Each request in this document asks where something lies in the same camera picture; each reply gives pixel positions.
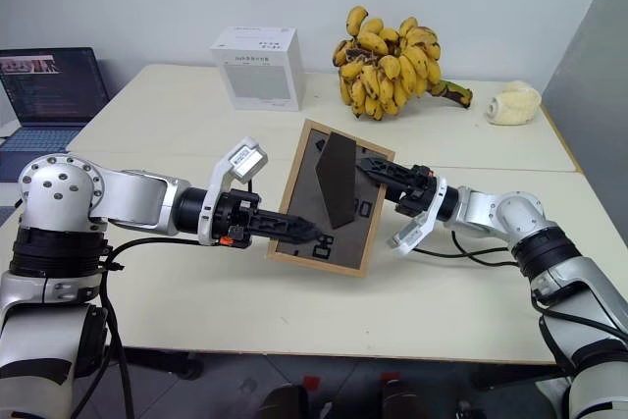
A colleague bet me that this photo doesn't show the dark rounded shape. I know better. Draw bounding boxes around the dark rounded shape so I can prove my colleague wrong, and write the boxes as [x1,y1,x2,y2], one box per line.
[264,383,310,419]
[382,379,429,419]

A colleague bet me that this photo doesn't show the white cardboard box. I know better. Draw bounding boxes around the white cardboard box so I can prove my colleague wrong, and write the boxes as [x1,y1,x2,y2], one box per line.
[209,25,306,112]

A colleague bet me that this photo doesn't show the open blue laptop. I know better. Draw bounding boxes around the open blue laptop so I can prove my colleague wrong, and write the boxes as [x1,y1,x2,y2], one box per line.
[0,47,112,184]

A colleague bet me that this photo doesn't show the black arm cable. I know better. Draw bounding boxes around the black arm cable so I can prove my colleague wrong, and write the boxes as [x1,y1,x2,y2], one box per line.
[411,230,522,269]
[68,236,203,419]

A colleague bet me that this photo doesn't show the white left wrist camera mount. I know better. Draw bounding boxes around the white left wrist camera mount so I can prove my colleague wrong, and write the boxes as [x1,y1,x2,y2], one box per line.
[198,135,270,246]

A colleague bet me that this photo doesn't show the yellow banana bunch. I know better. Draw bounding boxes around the yellow banana bunch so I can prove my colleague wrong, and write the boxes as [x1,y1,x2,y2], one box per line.
[332,5,475,122]

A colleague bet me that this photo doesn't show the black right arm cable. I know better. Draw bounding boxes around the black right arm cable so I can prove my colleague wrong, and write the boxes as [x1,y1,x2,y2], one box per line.
[411,230,522,269]

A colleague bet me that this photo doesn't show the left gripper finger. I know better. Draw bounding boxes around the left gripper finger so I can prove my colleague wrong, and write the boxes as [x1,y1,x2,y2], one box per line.
[254,210,318,231]
[251,224,326,245]

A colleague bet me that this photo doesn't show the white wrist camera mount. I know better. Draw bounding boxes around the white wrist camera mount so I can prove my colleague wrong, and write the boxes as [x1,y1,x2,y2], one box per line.
[198,135,270,246]
[386,174,447,257]

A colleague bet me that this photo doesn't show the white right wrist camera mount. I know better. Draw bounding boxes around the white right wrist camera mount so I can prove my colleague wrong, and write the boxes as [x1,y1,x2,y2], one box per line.
[386,174,447,257]

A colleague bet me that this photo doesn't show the grey partition panel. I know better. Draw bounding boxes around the grey partition panel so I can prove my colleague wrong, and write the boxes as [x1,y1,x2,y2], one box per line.
[542,0,628,175]

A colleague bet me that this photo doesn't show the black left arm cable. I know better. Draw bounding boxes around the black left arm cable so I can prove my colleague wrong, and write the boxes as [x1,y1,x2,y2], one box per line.
[68,236,203,419]

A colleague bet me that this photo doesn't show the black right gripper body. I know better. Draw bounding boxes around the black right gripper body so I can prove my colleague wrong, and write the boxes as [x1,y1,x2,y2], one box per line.
[393,164,440,217]

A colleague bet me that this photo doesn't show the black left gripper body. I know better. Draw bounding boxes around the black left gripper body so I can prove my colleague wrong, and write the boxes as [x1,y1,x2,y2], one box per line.
[213,188,262,249]

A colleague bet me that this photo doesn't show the wooden picture frame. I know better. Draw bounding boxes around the wooden picture frame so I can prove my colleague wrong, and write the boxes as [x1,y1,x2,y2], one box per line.
[266,118,396,279]

